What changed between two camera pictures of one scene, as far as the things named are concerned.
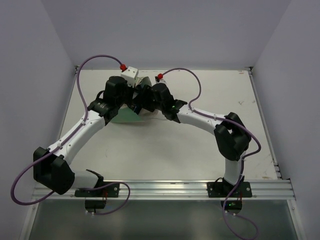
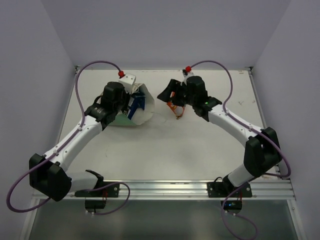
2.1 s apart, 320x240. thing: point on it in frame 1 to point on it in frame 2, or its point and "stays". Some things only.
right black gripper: x=146 y=92 to x=174 y=85
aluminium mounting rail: x=271 y=189 stays
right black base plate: x=222 y=189 stays
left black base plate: x=112 y=190 stays
